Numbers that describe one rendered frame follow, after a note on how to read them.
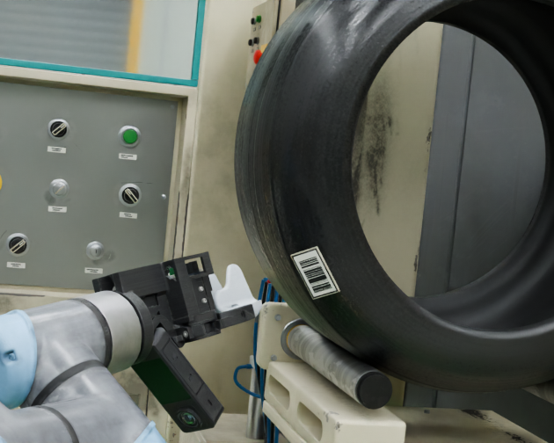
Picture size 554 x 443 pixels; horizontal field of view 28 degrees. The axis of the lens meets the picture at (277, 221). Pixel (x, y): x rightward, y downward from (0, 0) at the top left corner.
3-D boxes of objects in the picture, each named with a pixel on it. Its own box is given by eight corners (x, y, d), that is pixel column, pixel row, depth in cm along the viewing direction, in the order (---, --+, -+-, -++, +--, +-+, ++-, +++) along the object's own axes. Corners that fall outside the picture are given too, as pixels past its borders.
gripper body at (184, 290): (215, 250, 109) (131, 268, 99) (236, 334, 109) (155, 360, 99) (160, 265, 114) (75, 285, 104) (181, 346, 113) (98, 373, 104)
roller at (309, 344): (295, 317, 163) (320, 333, 164) (279, 344, 162) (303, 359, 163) (370, 365, 129) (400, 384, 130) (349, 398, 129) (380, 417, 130)
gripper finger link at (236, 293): (269, 254, 117) (214, 268, 109) (283, 308, 117) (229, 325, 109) (246, 261, 119) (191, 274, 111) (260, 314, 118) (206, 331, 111)
